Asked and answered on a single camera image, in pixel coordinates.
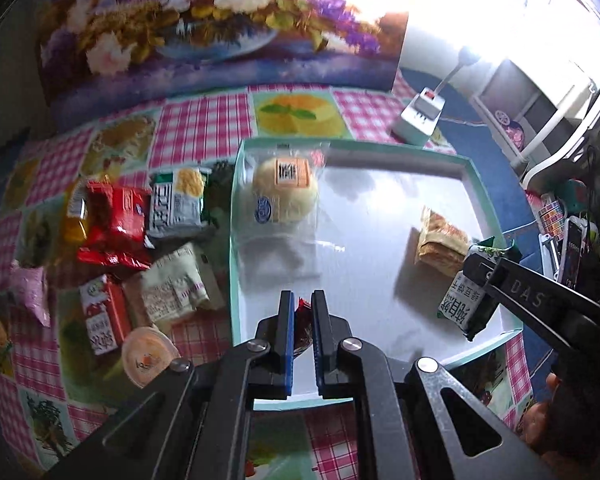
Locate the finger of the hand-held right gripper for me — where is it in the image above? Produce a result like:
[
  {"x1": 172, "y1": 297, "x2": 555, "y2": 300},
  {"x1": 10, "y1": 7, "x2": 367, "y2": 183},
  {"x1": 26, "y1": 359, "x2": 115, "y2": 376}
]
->
[{"x1": 462, "y1": 252, "x2": 600, "y2": 361}]

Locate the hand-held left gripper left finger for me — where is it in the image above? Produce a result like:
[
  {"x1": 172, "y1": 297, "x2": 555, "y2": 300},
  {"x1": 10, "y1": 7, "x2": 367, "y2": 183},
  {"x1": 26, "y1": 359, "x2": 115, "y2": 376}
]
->
[{"x1": 45, "y1": 290, "x2": 296, "y2": 480}]

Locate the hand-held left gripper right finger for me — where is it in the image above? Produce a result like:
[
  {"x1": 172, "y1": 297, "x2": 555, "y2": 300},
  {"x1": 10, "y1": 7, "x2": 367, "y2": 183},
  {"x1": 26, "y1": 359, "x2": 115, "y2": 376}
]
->
[{"x1": 311, "y1": 289, "x2": 556, "y2": 480}]

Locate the small red snack packet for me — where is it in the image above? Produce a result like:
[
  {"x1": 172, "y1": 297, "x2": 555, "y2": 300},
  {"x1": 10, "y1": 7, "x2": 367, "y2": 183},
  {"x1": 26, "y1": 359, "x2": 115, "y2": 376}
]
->
[{"x1": 294, "y1": 298, "x2": 315, "y2": 358}]

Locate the green and white snack packet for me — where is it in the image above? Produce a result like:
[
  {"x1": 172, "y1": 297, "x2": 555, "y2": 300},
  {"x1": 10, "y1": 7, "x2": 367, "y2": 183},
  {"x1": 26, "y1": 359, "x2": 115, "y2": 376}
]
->
[{"x1": 437, "y1": 237, "x2": 523, "y2": 343}]

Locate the white tray with teal rim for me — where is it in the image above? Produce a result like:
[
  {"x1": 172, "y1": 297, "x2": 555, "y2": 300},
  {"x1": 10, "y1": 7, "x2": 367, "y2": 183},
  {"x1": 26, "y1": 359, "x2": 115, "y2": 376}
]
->
[{"x1": 228, "y1": 137, "x2": 524, "y2": 411}]

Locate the person's right hand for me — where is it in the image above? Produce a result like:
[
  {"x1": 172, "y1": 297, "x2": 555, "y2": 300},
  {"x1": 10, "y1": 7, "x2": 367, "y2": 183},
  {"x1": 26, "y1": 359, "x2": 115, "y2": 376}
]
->
[{"x1": 524, "y1": 372, "x2": 562, "y2": 447}]

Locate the dark phone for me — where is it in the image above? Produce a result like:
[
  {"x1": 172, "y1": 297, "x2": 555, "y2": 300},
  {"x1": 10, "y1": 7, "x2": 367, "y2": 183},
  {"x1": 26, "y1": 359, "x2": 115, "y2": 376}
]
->
[{"x1": 560, "y1": 215, "x2": 588, "y2": 286}]

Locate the flaky pastry in clear packet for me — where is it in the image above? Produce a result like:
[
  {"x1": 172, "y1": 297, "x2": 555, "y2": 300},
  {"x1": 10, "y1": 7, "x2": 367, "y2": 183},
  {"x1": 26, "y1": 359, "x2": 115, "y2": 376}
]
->
[{"x1": 412, "y1": 206, "x2": 473, "y2": 278}]

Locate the blue bed sheet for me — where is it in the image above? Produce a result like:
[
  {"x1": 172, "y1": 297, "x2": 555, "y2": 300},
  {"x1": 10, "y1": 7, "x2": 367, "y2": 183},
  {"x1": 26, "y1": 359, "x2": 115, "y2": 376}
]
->
[{"x1": 395, "y1": 67, "x2": 541, "y2": 261}]

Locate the beige snack packet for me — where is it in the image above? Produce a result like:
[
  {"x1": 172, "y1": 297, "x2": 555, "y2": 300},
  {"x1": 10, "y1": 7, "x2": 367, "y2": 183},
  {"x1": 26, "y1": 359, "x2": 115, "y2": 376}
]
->
[{"x1": 140, "y1": 242, "x2": 226, "y2": 326}]

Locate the orange jelly cup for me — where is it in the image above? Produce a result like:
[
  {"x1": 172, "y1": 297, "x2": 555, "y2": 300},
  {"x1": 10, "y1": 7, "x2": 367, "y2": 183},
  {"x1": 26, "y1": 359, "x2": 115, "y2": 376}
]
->
[{"x1": 121, "y1": 326, "x2": 178, "y2": 388}]

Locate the round bun in clear packet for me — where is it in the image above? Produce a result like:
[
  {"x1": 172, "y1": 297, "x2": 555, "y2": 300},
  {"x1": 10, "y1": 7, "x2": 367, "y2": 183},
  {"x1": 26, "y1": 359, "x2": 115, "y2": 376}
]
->
[{"x1": 237, "y1": 142, "x2": 331, "y2": 281}]

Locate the round patterned tin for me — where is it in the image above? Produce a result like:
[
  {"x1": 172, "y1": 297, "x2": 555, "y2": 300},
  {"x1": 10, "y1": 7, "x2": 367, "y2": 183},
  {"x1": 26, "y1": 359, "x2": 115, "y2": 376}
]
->
[{"x1": 495, "y1": 110, "x2": 528, "y2": 153}]

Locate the white shelf unit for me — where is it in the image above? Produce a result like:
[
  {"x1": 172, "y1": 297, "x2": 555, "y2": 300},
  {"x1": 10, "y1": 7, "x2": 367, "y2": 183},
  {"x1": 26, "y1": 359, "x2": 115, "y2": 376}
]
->
[{"x1": 470, "y1": 55, "x2": 600, "y2": 191}]

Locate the green white cracker packet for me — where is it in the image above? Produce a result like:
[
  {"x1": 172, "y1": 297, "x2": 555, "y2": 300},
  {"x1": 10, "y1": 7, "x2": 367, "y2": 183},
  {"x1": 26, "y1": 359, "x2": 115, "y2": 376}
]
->
[{"x1": 147, "y1": 167, "x2": 221, "y2": 241}]

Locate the red and white snack packet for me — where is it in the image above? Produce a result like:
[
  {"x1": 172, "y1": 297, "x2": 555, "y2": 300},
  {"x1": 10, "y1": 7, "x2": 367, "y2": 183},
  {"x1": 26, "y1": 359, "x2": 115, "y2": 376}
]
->
[{"x1": 79, "y1": 275, "x2": 131, "y2": 356}]

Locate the white power strip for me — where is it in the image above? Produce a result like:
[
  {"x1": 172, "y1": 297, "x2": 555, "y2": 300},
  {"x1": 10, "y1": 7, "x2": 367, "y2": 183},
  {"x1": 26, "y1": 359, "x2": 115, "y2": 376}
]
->
[{"x1": 391, "y1": 87, "x2": 447, "y2": 147}]

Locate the large red snack packet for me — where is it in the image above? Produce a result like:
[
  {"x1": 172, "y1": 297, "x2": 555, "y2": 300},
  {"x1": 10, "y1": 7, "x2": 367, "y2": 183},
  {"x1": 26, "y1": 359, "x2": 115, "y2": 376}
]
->
[{"x1": 77, "y1": 180, "x2": 153, "y2": 271}]

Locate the pink checkered printed tablecloth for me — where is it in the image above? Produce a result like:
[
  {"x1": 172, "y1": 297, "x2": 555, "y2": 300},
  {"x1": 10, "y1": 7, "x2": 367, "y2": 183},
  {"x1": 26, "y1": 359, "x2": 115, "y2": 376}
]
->
[{"x1": 0, "y1": 85, "x2": 536, "y2": 480}]

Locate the yellow snack packet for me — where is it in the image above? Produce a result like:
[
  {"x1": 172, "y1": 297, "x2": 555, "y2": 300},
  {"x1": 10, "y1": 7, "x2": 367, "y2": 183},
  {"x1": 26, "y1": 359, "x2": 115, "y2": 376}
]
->
[{"x1": 62, "y1": 180, "x2": 91, "y2": 243}]

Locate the pink snack packet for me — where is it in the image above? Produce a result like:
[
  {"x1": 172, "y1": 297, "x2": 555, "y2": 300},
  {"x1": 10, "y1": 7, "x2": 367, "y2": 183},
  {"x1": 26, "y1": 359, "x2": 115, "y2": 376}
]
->
[{"x1": 10, "y1": 265, "x2": 52, "y2": 328}]

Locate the floral painting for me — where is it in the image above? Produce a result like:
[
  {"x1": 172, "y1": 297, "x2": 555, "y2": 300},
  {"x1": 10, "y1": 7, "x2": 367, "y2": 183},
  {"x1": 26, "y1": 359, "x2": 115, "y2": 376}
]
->
[{"x1": 39, "y1": 0, "x2": 416, "y2": 106}]

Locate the white power cable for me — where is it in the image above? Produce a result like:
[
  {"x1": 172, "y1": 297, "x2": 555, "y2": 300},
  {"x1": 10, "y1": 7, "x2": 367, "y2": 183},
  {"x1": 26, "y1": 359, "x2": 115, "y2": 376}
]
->
[{"x1": 432, "y1": 46, "x2": 481, "y2": 93}]

